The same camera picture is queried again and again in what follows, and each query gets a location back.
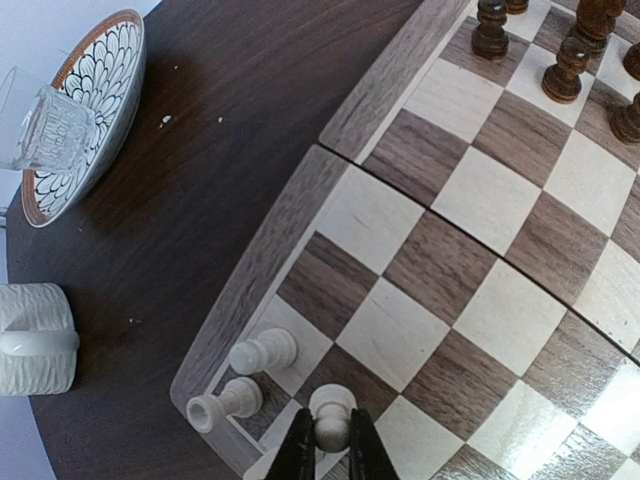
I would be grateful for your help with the wooden chess board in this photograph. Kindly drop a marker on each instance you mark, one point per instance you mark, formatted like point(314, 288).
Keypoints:
point(468, 268)

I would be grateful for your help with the cream ceramic mug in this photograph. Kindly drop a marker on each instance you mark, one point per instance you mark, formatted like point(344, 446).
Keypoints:
point(39, 342)

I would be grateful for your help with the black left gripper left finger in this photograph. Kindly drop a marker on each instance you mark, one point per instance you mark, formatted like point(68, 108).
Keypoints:
point(296, 457)

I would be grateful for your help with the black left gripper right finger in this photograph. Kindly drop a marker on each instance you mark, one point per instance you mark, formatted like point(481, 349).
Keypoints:
point(368, 458)

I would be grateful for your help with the patterned brown rim plate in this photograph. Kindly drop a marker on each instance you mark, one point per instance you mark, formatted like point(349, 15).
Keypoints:
point(104, 72)

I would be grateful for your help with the white chess rook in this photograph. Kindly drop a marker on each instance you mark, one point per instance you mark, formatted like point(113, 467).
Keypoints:
point(241, 397)

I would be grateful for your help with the dark chess pawn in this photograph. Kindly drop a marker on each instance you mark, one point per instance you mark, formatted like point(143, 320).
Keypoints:
point(489, 39)

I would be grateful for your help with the dark chess pieces row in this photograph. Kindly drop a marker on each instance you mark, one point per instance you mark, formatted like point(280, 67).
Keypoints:
point(583, 63)

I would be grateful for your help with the clear drinking glass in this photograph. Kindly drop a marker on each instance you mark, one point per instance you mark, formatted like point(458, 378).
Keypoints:
point(42, 128)

